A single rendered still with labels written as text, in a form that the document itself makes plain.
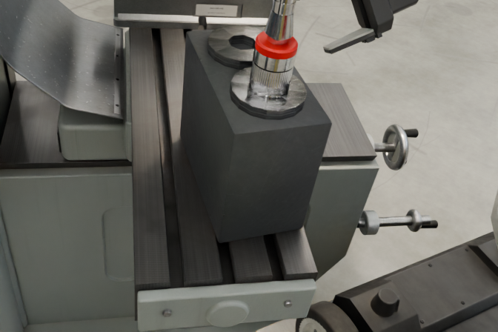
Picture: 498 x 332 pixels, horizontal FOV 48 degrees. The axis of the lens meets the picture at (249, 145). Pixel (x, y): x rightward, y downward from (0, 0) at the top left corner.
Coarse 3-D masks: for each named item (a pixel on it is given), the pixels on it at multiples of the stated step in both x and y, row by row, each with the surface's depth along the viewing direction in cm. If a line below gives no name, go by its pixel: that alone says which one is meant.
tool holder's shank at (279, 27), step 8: (280, 0) 57; (288, 0) 57; (272, 8) 58; (280, 8) 57; (288, 8) 57; (272, 16) 58; (280, 16) 58; (288, 16) 58; (272, 24) 59; (280, 24) 58; (288, 24) 58; (272, 32) 59; (280, 32) 59; (288, 32) 59; (272, 40) 60; (280, 40) 60
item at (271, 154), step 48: (192, 48) 73; (240, 48) 73; (192, 96) 76; (240, 96) 63; (288, 96) 64; (192, 144) 79; (240, 144) 61; (288, 144) 64; (240, 192) 66; (288, 192) 69
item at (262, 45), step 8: (264, 32) 62; (256, 40) 61; (264, 40) 60; (288, 40) 61; (256, 48) 61; (264, 48) 60; (272, 48) 59; (280, 48) 60; (288, 48) 60; (296, 48) 61; (272, 56) 60; (280, 56) 60; (288, 56) 60
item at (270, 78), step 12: (264, 60) 60; (276, 60) 60; (288, 60) 60; (252, 72) 63; (264, 72) 61; (276, 72) 61; (288, 72) 62; (252, 84) 63; (264, 84) 62; (276, 84) 62; (288, 84) 64; (264, 96) 63; (276, 96) 63
